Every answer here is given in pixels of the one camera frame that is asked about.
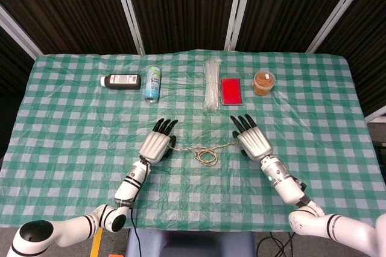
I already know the beige braided rope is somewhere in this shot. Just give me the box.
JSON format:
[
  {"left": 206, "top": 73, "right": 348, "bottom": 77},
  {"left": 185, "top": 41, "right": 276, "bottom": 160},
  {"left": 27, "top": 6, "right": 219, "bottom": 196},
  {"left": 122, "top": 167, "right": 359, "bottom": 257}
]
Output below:
[{"left": 167, "top": 141, "right": 242, "bottom": 167}]

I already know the grey plastic stool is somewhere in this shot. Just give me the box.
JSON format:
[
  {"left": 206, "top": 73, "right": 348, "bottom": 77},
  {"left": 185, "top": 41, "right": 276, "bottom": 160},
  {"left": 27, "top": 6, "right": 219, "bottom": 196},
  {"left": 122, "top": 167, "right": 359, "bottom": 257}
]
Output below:
[{"left": 125, "top": 229, "right": 256, "bottom": 257}]

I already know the dark brown bottle white cap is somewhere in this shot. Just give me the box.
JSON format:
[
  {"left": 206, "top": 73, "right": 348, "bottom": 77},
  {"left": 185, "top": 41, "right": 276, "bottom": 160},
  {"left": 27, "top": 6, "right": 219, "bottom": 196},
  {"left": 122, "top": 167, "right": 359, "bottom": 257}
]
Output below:
[{"left": 100, "top": 73, "right": 142, "bottom": 90}]

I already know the bundle of clear cable ties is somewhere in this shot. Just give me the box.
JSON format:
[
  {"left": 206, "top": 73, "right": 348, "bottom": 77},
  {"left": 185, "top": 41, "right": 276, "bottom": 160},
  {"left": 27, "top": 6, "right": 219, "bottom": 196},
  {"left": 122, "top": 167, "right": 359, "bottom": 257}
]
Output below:
[{"left": 202, "top": 56, "right": 221, "bottom": 112}]

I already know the clear jar of rubber bands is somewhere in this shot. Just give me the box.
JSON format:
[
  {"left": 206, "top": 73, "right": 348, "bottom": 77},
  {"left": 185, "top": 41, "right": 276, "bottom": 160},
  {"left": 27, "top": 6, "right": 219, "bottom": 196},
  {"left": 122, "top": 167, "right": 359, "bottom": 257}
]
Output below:
[{"left": 252, "top": 70, "right": 277, "bottom": 97}]

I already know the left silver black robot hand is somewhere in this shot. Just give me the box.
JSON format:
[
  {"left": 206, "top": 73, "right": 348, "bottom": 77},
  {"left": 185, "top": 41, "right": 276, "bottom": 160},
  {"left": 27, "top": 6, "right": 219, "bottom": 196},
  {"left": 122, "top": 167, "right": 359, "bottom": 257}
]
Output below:
[{"left": 138, "top": 118, "right": 179, "bottom": 166}]

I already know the dark grey box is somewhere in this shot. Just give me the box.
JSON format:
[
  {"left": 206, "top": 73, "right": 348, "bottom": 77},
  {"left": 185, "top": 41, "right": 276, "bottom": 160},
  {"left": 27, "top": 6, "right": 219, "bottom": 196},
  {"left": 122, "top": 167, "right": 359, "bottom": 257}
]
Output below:
[{"left": 372, "top": 121, "right": 386, "bottom": 164}]

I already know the green white checkered tablecloth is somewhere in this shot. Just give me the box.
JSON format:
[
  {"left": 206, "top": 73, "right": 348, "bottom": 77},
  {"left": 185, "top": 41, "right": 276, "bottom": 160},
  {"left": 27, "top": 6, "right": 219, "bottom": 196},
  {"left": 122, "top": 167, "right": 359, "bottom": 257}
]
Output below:
[{"left": 0, "top": 49, "right": 386, "bottom": 231}]

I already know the red ink pad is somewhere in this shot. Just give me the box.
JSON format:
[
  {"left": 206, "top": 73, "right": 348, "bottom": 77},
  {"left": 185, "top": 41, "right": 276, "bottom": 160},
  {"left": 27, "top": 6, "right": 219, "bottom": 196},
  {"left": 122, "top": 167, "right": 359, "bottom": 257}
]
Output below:
[{"left": 221, "top": 77, "right": 244, "bottom": 107}]

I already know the black floor cable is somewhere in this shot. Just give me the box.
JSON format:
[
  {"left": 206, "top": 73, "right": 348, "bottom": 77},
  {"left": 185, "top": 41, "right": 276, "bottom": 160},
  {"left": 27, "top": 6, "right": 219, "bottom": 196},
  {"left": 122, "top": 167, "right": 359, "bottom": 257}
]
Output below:
[{"left": 255, "top": 231, "right": 298, "bottom": 257}]

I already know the white partition frame post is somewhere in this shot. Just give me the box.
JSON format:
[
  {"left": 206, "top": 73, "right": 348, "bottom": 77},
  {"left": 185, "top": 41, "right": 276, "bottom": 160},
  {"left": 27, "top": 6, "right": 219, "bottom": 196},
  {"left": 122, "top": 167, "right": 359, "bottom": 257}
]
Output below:
[
  {"left": 365, "top": 107, "right": 386, "bottom": 124},
  {"left": 224, "top": 0, "right": 256, "bottom": 51},
  {"left": 110, "top": 0, "right": 146, "bottom": 56},
  {"left": 0, "top": 3, "right": 42, "bottom": 60},
  {"left": 306, "top": 0, "right": 379, "bottom": 54}
]

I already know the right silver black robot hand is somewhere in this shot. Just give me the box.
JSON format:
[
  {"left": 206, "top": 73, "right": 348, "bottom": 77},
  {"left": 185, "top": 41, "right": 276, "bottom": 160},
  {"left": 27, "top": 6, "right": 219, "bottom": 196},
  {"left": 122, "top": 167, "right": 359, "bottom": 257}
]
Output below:
[{"left": 230, "top": 113, "right": 274, "bottom": 162}]

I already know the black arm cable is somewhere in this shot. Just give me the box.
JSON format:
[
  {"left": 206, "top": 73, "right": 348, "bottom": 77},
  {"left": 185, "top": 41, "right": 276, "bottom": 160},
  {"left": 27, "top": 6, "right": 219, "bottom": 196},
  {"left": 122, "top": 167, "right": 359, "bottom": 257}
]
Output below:
[{"left": 130, "top": 154, "right": 151, "bottom": 257}]

